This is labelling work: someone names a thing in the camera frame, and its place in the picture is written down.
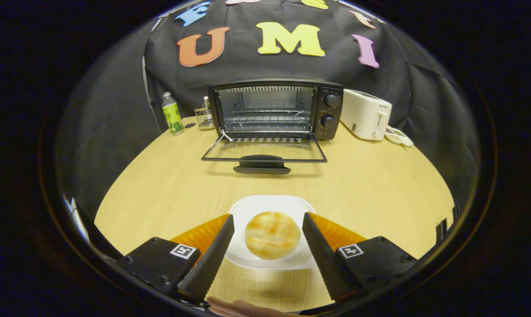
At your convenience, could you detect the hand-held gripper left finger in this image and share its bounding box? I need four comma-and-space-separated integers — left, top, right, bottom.
116, 214, 235, 304

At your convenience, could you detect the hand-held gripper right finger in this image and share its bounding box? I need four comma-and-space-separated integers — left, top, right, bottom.
302, 212, 417, 301

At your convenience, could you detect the round golden bread bun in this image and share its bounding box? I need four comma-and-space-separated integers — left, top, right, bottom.
245, 211, 301, 260

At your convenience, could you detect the black toaster oven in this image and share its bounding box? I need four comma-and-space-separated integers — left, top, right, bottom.
201, 78, 344, 175

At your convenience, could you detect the white pop-up toaster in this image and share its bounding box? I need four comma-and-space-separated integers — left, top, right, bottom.
340, 89, 393, 141

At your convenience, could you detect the white square plate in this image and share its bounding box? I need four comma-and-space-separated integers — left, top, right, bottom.
225, 195, 319, 270

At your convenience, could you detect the white divided snack tray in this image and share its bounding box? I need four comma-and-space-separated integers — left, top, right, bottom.
385, 125, 414, 147

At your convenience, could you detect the green label plastic bottle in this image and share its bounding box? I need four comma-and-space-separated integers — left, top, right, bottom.
162, 92, 185, 136

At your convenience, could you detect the black backdrop cloth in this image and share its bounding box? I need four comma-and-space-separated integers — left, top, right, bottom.
56, 0, 481, 221

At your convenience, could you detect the small wire rack holder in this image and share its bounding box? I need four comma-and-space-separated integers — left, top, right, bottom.
194, 96, 215, 129

